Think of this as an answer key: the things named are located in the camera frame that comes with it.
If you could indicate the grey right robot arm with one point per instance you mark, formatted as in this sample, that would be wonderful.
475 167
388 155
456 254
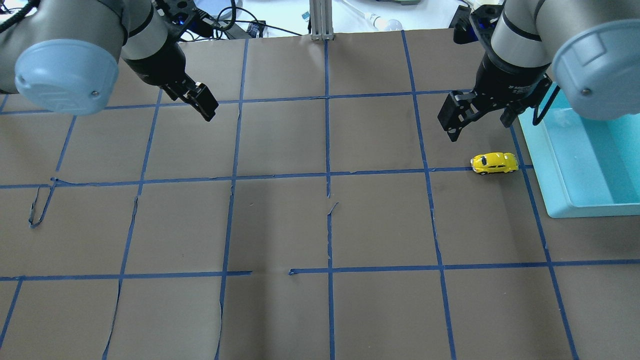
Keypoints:
535 49

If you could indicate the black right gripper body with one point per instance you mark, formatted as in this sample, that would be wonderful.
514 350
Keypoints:
504 77

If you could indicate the aluminium frame post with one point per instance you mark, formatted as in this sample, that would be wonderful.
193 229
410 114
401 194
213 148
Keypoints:
321 20

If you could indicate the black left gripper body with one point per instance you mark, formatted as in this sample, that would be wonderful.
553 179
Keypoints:
156 62

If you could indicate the yellow beetle toy car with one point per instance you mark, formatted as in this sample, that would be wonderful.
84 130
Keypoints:
494 163

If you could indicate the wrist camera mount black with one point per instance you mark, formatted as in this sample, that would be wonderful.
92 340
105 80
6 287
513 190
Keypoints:
184 15

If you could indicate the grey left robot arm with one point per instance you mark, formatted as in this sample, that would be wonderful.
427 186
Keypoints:
63 55

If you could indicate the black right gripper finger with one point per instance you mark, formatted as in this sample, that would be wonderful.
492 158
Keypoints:
457 112
510 113

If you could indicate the white light bulb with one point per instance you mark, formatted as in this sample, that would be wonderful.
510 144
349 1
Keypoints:
383 24

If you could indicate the light blue plastic bin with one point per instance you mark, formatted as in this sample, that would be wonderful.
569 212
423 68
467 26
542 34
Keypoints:
584 168

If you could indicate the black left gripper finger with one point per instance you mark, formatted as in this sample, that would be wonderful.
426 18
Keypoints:
195 94

